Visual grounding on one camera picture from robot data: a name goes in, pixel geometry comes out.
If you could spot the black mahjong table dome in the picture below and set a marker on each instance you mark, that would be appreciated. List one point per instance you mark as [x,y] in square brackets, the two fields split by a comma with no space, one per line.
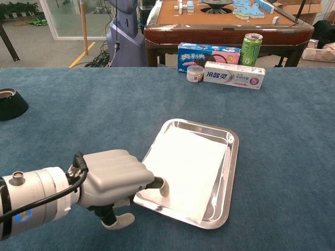
[217,4]

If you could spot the green floor item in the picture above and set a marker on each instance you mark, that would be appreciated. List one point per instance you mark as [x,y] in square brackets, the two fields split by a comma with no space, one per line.
[38,21]

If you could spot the dark table leg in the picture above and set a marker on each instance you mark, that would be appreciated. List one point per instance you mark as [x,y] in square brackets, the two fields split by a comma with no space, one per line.
[8,41]

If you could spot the black stand pole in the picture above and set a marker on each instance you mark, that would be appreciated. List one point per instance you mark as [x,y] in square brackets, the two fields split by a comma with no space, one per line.
[301,10]

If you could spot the small black hanging controller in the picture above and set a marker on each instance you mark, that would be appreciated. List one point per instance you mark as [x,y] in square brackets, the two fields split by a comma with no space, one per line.
[117,46]

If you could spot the green drink can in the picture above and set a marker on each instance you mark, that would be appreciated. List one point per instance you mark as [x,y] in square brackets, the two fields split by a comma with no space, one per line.
[250,51]

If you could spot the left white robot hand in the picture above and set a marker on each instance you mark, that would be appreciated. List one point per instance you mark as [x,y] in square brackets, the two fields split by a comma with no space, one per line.
[117,172]

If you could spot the black bag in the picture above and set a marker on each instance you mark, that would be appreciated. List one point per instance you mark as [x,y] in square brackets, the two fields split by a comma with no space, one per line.
[324,31]

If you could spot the blue Oreo cookie box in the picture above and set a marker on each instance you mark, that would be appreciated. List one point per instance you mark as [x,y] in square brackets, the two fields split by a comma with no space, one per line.
[193,56]

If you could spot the single blue white mahjong tile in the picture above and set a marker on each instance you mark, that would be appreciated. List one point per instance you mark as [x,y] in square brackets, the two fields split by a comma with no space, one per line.
[275,20]

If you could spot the cardboard box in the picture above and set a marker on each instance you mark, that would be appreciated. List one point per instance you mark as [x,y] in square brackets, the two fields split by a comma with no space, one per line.
[311,9]

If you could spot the row of potted plants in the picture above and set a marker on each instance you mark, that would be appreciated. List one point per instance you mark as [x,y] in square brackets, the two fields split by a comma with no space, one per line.
[18,8]

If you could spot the white toothpaste box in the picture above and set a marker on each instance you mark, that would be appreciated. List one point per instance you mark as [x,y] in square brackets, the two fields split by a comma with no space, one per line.
[230,75]

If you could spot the white plastic basket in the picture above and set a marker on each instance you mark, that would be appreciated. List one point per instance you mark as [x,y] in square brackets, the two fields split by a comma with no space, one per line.
[316,55]

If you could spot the wooden pole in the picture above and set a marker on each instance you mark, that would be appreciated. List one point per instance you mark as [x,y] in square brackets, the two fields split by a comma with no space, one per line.
[84,26]

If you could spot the white framed glass partition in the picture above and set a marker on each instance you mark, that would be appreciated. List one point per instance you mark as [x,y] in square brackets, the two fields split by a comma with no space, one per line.
[78,38]

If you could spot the blue mahjong tile heap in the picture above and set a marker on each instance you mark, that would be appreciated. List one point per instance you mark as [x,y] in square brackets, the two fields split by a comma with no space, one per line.
[247,11]

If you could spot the white paper sheet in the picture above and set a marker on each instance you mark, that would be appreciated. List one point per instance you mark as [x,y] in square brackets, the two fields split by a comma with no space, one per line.
[188,167]

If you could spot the silver metal tray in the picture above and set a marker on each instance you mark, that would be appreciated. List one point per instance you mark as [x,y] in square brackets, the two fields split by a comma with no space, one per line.
[222,198]

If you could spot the small mahjong tile cluster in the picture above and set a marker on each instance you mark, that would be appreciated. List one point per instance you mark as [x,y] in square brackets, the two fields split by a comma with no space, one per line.
[189,9]

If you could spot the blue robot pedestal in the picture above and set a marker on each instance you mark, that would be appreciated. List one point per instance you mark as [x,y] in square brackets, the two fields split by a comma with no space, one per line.
[125,39]

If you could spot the small round white tin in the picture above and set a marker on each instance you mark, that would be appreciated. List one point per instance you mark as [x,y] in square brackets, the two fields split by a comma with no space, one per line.
[195,74]

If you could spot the long mahjong tile wall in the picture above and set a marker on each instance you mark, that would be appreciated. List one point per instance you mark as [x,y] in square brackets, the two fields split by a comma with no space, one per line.
[265,6]

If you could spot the brown mahjong table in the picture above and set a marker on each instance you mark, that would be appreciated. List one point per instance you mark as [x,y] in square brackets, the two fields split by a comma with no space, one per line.
[209,34]

